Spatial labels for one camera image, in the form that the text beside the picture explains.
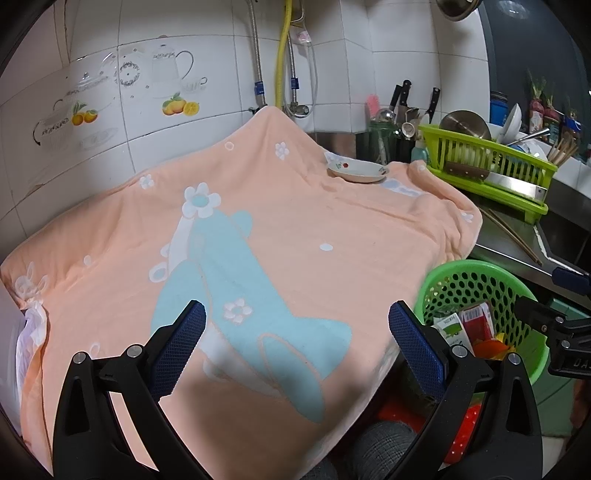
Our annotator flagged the red white small box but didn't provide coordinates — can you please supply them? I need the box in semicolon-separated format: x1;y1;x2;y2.
461;302;494;344

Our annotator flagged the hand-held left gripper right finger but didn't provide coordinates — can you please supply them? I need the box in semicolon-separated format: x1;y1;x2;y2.
374;299;543;480

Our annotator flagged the white appliance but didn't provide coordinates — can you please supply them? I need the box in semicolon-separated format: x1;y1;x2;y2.
0;286;24;425

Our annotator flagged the stainless steel sink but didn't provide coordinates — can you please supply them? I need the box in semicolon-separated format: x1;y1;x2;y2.
471;180;591;296

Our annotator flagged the yellow snack wrapper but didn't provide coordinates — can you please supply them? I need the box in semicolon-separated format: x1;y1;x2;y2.
473;339;520;364

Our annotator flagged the wooden handled cleaver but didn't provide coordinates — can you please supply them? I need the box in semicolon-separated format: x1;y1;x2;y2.
445;159;550;204

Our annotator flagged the black utensil holder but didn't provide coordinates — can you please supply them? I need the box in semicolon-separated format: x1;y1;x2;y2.
397;134;419;163

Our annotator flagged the person's grey trouser leg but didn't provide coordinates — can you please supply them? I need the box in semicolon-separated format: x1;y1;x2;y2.
318;420;416;480

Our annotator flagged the white bowl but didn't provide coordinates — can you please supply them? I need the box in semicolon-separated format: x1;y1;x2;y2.
501;102;523;139

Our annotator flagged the round metal lid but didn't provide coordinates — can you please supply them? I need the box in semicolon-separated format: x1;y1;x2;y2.
438;110;491;141

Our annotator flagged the wooden chopstick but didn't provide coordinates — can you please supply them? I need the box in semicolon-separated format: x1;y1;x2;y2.
480;208;539;265
489;210;544;266

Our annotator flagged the blue jar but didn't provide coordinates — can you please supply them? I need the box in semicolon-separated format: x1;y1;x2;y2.
489;91;509;126

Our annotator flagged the red plastic stool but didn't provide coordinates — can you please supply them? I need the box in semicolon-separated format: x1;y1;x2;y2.
379;397;483;467

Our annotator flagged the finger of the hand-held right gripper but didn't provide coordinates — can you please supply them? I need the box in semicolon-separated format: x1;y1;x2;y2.
514;295;571;333
551;267;591;291

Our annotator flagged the metal flexible hose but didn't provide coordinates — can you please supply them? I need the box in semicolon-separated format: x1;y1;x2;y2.
248;0;266;110

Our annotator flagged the yellow hose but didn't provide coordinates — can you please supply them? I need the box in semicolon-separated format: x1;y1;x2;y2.
276;0;294;109

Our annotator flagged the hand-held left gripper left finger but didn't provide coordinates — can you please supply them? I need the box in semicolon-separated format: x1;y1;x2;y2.
52;300;218;480

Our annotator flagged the green dish rack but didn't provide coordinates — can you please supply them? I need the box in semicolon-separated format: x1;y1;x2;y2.
418;124;561;225

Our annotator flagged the green utensil holder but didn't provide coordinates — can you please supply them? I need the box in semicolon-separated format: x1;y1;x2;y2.
367;121;400;163

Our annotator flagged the clear plastic tube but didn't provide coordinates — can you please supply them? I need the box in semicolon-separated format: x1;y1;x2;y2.
295;28;320;116

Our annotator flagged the hanging metal pan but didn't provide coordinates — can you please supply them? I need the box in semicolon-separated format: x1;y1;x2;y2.
436;0;483;21

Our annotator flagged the bundle of wooden chopsticks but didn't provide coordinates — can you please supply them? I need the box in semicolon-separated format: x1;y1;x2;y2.
547;134;579;167

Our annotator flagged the peach printed blanket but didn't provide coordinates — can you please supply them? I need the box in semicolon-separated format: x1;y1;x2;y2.
0;107;483;480

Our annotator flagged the white flower print dish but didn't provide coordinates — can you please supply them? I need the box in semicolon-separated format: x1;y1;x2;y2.
327;154;391;184

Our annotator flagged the white plastic bag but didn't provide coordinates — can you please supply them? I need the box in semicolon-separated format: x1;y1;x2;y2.
16;300;49;398

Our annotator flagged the white blue milk carton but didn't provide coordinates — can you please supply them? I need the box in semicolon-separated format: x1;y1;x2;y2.
431;313;474;354

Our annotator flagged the green plastic basket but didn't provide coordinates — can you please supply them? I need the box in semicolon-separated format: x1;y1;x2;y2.
412;259;552;386

